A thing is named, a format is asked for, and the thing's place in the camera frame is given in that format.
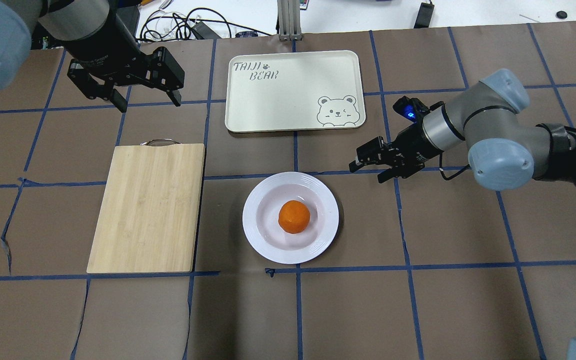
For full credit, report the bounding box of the cream bear tray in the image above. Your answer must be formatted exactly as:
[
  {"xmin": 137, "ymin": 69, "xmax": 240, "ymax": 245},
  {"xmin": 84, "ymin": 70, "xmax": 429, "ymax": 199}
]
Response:
[{"xmin": 224, "ymin": 50, "xmax": 366, "ymax": 133}]

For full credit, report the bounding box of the aluminium frame post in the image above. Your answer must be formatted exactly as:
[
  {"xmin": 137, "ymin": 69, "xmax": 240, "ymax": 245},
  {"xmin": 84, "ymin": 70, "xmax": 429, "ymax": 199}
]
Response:
[{"xmin": 277, "ymin": 0, "xmax": 303, "ymax": 42}]

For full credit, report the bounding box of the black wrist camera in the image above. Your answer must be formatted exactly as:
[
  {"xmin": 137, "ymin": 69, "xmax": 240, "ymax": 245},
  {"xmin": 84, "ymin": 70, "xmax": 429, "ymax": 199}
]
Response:
[{"xmin": 392, "ymin": 95, "xmax": 431, "ymax": 123}]

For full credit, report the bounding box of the orange fruit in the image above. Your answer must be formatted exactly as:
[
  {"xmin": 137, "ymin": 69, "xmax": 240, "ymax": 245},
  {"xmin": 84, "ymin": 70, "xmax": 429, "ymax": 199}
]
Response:
[{"xmin": 278, "ymin": 200, "xmax": 311, "ymax": 234}]

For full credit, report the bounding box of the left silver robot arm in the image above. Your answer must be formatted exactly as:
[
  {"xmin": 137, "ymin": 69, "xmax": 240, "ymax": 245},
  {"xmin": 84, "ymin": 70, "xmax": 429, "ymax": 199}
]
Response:
[{"xmin": 0, "ymin": 0, "xmax": 185, "ymax": 112}]

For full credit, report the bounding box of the black power adapter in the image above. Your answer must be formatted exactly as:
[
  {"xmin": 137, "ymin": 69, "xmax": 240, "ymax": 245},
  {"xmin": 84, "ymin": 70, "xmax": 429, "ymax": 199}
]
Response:
[{"xmin": 413, "ymin": 0, "xmax": 435, "ymax": 29}]

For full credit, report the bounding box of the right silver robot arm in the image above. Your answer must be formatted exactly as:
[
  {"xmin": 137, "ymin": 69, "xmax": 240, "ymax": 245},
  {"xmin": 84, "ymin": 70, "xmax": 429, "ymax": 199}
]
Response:
[{"xmin": 342, "ymin": 70, "xmax": 576, "ymax": 360}]

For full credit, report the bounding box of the white round plate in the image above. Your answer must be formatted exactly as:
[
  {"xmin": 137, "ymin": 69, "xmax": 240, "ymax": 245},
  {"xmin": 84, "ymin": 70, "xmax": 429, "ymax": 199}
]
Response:
[{"xmin": 242, "ymin": 171, "xmax": 339, "ymax": 265}]

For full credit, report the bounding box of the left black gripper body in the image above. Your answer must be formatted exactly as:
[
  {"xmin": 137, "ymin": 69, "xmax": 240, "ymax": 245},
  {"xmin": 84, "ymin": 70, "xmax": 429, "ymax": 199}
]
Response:
[{"xmin": 66, "ymin": 30, "xmax": 185, "ymax": 101}]

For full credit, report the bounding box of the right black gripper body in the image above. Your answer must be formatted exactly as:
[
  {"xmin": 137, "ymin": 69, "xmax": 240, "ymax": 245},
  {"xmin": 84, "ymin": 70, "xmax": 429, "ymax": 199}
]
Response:
[{"xmin": 355, "ymin": 125, "xmax": 441, "ymax": 178}]

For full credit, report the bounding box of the bamboo cutting board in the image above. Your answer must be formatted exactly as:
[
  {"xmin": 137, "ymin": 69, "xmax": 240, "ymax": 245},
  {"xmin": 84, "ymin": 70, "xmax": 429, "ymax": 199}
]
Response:
[{"xmin": 86, "ymin": 143, "xmax": 206, "ymax": 275}]

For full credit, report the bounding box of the black laptop charger brick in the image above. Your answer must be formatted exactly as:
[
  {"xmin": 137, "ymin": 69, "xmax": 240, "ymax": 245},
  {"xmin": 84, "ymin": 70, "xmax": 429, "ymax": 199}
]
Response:
[{"xmin": 190, "ymin": 22, "xmax": 222, "ymax": 40}]

